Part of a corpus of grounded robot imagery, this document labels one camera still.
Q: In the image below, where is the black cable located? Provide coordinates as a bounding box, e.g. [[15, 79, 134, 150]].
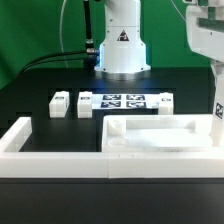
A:
[[20, 49, 100, 75], [23, 55, 100, 73]]

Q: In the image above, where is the white desk top panel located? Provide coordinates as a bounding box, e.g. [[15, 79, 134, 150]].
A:
[[101, 114, 215, 153]]

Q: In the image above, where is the thin white cable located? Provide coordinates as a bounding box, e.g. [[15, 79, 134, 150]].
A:
[[58, 0, 69, 69]]

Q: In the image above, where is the sheet with four markers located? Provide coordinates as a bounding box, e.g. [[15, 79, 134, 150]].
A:
[[92, 94, 159, 110]]

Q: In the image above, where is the white U-shaped fence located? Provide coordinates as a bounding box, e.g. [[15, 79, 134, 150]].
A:
[[0, 117, 224, 178]]

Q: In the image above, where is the black cable lower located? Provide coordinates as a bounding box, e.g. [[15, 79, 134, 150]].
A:
[[23, 55, 100, 73]]

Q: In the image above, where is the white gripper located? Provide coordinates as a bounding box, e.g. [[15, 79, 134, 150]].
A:
[[185, 0, 224, 62]]

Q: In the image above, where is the black cable upper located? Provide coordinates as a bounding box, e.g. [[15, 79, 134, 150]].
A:
[[20, 49, 100, 75]]

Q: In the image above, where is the black vertical pole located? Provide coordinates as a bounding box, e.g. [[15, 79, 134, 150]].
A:
[[83, 0, 94, 70]]

